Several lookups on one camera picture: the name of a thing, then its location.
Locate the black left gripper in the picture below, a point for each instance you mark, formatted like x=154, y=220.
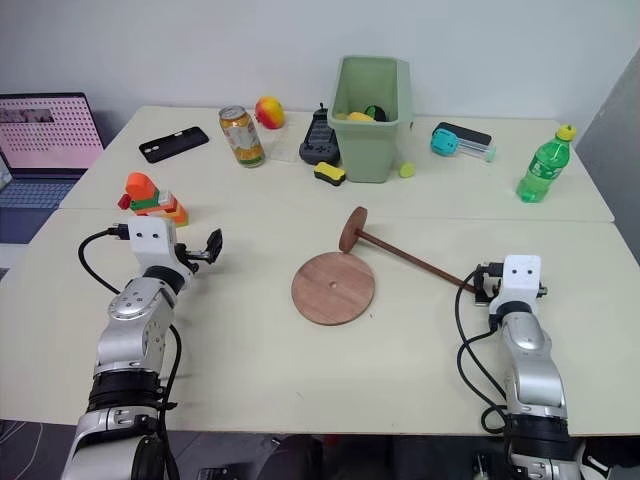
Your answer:
x=190, y=256

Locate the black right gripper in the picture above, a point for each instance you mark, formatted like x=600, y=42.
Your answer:
x=492, y=285

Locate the wooden rod with knob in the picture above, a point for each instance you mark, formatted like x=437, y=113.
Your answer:
x=400, y=252

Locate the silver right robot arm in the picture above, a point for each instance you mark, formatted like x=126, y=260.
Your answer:
x=532, y=360

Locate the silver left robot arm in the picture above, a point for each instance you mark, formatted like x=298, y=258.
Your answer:
x=132, y=320

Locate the round wooden disc base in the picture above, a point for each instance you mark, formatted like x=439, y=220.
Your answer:
x=334, y=289

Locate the colourful toy block figure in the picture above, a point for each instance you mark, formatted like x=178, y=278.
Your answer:
x=155, y=200

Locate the black smartphone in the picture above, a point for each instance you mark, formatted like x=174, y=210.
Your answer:
x=173, y=145

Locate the orange drink can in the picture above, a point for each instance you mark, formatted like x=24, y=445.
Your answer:
x=243, y=137

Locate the green plastic bottle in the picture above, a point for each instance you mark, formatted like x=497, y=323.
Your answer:
x=545, y=165

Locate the yellow-green small ball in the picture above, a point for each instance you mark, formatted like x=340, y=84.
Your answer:
x=407, y=169

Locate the yellow black sponge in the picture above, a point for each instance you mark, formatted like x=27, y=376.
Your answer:
x=330, y=174

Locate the red yellow mango fruit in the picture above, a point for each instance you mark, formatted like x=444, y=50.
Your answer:
x=270, y=113

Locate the teal device with clear tube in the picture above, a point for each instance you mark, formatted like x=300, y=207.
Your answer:
x=447, y=142

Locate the black grey remote control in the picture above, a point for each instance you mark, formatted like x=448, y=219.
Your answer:
x=317, y=142

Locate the black flat case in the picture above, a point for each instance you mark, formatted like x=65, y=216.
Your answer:
x=472, y=134

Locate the green plastic bin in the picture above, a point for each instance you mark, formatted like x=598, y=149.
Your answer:
x=370, y=145

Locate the grey partition panel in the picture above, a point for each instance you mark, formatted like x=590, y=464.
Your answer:
x=615, y=150

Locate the yellow toy banana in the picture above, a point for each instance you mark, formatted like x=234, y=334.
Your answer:
x=361, y=117

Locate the black and green toy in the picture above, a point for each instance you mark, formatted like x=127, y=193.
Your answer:
x=375, y=112

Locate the open laptop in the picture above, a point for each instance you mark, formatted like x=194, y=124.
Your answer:
x=47, y=130

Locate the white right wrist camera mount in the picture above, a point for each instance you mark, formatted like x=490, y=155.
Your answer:
x=520, y=280

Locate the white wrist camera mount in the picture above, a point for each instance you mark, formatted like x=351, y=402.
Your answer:
x=149, y=240
x=520, y=280

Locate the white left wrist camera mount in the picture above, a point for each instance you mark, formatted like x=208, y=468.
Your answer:
x=149, y=240

